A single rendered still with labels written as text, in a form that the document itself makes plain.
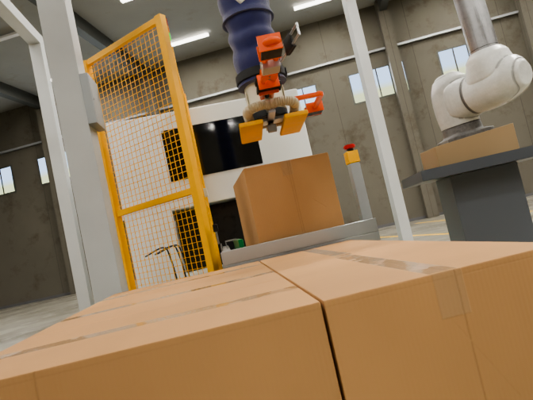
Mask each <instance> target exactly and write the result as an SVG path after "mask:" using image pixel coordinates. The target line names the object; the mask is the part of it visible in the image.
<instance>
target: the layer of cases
mask: <svg viewBox="0 0 533 400"><path fill-rule="evenodd" d="M0 400H533V242H492V241H422V240H346V241H343V242H339V243H335V244H330V245H325V246H322V247H318V248H312V249H308V250H304V251H301V252H295V253H291V254H287V255H284V256H277V257H274V258H270V259H266V260H260V262H259V261H256V262H253V263H246V264H243V265H239V266H235V267H229V268H225V269H222V270H218V271H212V272H208V273H205V274H201V275H195V276H190V277H187V278H184V279H177V280H174V281H170V282H166V283H160V284H156V285H153V286H149V287H143V288H139V289H135V290H129V291H126V292H121V293H118V294H114V295H112V296H110V297H108V298H106V299H104V300H102V301H100V302H98V303H96V304H94V305H92V306H90V307H88V308H86V309H84V310H82V311H80V312H78V313H76V314H74V315H72V316H70V317H68V318H66V319H64V320H62V321H60V322H58V323H56V324H54V325H52V326H50V327H48V328H46V329H44V330H42V331H40V332H38V333H36V334H34V335H32V336H31V337H29V338H27V339H25V340H23V341H21V342H19V343H17V344H15V345H13V346H11V347H9V348H7V349H5V350H3V351H1V352H0Z"/></svg>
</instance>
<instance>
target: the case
mask: <svg viewBox="0 0 533 400"><path fill-rule="evenodd" d="M233 189H234V192H235V196H236V203H237V207H238V210H239V215H240V221H241V225H242V229H243V235H244V239H245V244H246V247H247V246H251V245H255V244H261V243H265V242H268V241H273V240H279V239H282V238H287V237H292V236H296V235H300V234H304V233H310V232H314V231H317V230H322V229H328V228H331V227H336V226H339V225H344V221H343V215H342V211H341V208H340V204H339V198H338V194H337V190H336V185H335V180H334V177H333V174H332V167H331V164H330V160H329V156H328V153H327V152H325V153H321V154H316V155H312V156H305V157H301V158H296V159H292V160H284V161H280V162H276V163H269V164H264V165H260V166H256V167H249V168H244V169H243V170H242V172H241V174H240V176H239V178H238V179H237V180H236V182H235V184H234V186H233Z"/></svg>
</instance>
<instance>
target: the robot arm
mask: <svg viewBox="0 0 533 400"><path fill-rule="evenodd" d="M453 1H454V5H455V8H456V11H457V14H458V18H459V21H460V24H461V27H462V31H463V34H464V37H465V39H466V44H467V47H468V49H469V53H470V56H469V58H468V60H467V61H466V73H465V74H464V73H462V72H460V71H451V72H448V73H446V74H444V75H441V76H440V77H438V78H437V79H436V80H435V81H434V83H433V85H432V89H431V102H432V105H433V109H434V112H435V117H436V120H437V122H438V124H439V127H440V129H441V132H442V135H443V141H441V142H440V143H438V144H437V146H440V145H442V144H446V143H450V142H452V141H455V140H460V139H462V138H465V137H470V136H473V135H475V134H478V133H483V132H485V131H488V130H490V129H494V126H493V125H492V126H483V124H482V123H481V119H480V116H479V114H481V113H482V112H485V111H488V110H493V109H495V108H497V107H500V106H502V105H504V104H507V103H509V102H510V101H512V100H514V99H515V98H517V97H519V96H520V95H521V94H522V93H523V92H524V91H525V90H526V89H527V88H528V87H529V86H530V84H531V81H532V77H533V72H532V69H531V65H530V64H529V63H528V62H527V61H526V60H525V59H524V58H523V57H522V56H519V55H517V54H512V53H511V51H510V50H509V48H508V47H506V46H504V45H502V44H499V43H498V40H497V36H496V34H495V30H494V28H493V23H492V21H491V17H490V15H489V11H488V7H487V5H486V2H485V0H453Z"/></svg>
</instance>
